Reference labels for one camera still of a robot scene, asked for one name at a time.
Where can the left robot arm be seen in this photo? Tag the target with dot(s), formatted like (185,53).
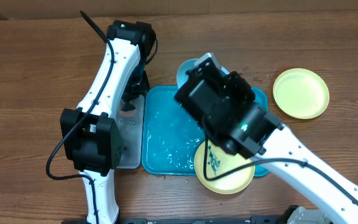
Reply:
(104,132)

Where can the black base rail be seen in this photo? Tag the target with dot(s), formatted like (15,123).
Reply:
(256,219)

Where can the teal plastic tray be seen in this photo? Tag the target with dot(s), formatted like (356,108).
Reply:
(170,136)

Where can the pink green sponge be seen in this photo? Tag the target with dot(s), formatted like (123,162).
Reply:
(126,109)

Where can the black metal sponge tray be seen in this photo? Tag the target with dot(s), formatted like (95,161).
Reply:
(131,130)

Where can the yellow plate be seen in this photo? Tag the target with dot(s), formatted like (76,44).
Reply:
(218,163)
(301,93)

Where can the yellow plate front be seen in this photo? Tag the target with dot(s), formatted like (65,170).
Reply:
(218,163)

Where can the light blue plate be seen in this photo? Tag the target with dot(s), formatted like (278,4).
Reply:
(183,73)

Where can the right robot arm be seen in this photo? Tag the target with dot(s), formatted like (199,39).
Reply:
(223,105)

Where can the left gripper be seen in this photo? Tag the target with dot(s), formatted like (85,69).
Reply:
(145,87)

